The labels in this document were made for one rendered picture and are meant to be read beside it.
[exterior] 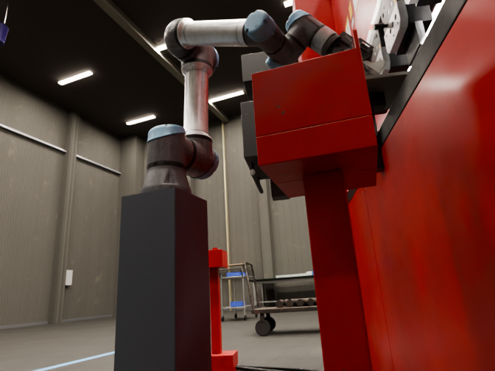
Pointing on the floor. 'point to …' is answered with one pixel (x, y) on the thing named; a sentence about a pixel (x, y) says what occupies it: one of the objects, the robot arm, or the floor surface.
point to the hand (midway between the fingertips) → (379, 89)
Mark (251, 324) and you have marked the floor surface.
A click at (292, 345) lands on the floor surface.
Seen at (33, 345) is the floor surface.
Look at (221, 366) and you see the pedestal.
